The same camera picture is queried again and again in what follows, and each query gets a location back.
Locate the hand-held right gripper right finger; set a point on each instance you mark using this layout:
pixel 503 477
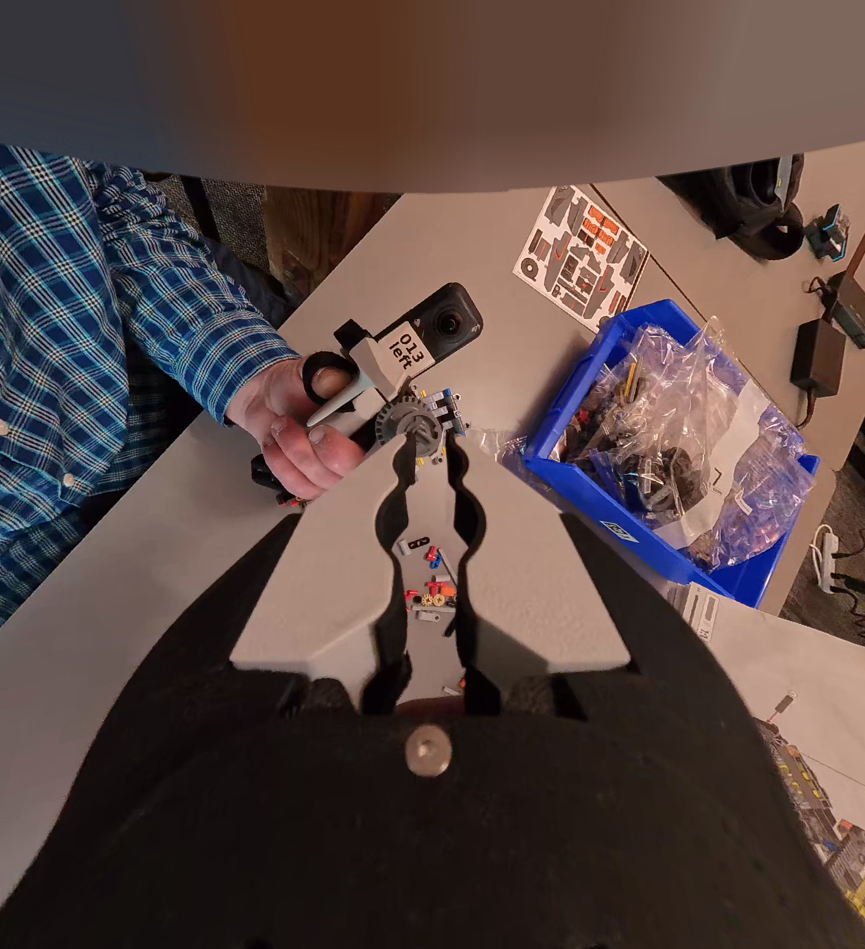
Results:
pixel 544 586

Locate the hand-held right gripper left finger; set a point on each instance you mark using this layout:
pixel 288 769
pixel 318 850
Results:
pixel 314 578

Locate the grey lego gear assembly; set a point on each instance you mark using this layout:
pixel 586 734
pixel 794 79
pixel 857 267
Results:
pixel 410 422

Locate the lego pieces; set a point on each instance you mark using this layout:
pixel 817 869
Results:
pixel 432 593

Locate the person's left forearm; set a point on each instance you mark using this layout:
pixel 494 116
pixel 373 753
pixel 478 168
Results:
pixel 217 333

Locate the lego instruction booklet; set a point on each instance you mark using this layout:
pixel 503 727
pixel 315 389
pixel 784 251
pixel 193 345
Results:
pixel 810 667

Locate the person's left hand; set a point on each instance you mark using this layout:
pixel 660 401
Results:
pixel 306 460

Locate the empty clear plastic bag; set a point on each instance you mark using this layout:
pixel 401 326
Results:
pixel 503 445

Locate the blue plastic bin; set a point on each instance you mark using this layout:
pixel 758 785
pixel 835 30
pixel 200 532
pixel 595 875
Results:
pixel 570 404

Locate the sticker sheet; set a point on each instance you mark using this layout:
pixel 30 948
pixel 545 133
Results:
pixel 581 252

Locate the wooden slat panel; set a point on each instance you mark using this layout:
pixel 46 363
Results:
pixel 314 237

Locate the pile of clear parts bags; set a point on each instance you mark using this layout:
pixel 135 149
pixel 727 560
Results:
pixel 684 430

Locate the white power strip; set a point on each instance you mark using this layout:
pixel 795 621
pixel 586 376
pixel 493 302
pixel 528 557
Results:
pixel 825 552

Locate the black backpack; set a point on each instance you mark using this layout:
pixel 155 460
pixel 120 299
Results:
pixel 744 193

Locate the black power adapter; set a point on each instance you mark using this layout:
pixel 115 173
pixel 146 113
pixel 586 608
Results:
pixel 818 356

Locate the small action camera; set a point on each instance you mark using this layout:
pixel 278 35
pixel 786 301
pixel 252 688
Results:
pixel 829 233

